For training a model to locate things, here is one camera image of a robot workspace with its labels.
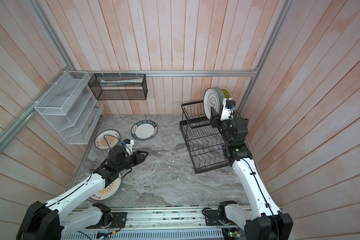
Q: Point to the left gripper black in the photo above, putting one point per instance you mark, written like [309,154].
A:
[138,157]

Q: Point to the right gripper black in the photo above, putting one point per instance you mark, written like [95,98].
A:
[216,119]

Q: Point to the white plate dark rim characters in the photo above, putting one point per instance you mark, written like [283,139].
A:
[210,100]

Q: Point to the mint green flower plate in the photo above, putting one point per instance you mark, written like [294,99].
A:
[221,96]

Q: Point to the white plate green lettered rim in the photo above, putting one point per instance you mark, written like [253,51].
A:
[144,130]

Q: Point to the yellow woven round plate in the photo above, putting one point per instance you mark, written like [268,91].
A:
[227,94]

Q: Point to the orange sunburst plate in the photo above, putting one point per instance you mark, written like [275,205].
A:
[107,139]
[108,191]

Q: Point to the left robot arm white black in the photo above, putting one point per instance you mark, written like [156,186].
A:
[53,220]

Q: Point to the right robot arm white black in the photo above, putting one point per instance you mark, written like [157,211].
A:
[236,151]

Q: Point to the black two-tier dish rack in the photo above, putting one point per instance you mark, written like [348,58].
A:
[204,143]

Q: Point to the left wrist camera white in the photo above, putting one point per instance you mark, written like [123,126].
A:
[128,144]

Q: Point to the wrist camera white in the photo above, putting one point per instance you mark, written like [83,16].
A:
[128,144]
[228,108]

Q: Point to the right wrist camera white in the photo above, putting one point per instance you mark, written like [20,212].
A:
[228,108]

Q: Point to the horizontal aluminium frame bar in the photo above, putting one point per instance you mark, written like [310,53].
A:
[182,73]

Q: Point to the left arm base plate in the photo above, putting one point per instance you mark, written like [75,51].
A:
[117,221]

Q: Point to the aluminium mounting rail base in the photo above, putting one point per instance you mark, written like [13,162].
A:
[174,220]

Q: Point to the black mesh wall basket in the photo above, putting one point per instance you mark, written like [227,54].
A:
[119,86]

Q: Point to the white wire mesh shelf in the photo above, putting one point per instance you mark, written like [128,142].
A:
[71,110]

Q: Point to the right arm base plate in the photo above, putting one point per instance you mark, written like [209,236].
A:
[212,217]

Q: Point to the right aluminium frame post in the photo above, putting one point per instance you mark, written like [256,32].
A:
[283,16]

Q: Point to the left aluminium frame bar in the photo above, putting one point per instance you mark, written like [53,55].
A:
[8,134]

